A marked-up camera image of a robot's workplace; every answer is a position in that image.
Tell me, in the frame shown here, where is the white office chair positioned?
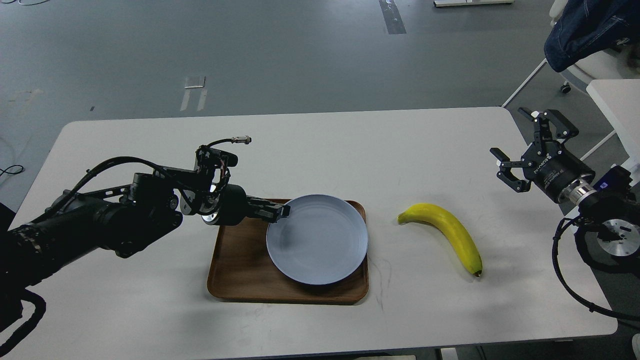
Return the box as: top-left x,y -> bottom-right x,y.
501,0 -> 640,162

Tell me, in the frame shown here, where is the white side table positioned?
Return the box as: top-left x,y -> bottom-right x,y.
586,79 -> 640,180

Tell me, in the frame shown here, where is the yellow banana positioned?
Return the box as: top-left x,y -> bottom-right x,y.
397,203 -> 483,278

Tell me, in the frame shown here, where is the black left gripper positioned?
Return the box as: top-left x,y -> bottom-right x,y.
201,184 -> 291,226

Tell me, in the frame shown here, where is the light blue plate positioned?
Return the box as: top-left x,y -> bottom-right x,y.
265,194 -> 369,286

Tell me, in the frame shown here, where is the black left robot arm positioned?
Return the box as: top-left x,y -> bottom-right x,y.
0,136 -> 291,356

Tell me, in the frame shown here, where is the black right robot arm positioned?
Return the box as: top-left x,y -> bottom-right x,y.
490,107 -> 639,322

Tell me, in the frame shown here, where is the blue denim jacket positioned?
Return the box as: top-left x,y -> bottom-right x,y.
543,0 -> 640,73

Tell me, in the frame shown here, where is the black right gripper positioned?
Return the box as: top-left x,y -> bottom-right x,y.
489,107 -> 595,204

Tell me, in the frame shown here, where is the brown wooden tray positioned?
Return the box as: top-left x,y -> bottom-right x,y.
206,200 -> 369,305

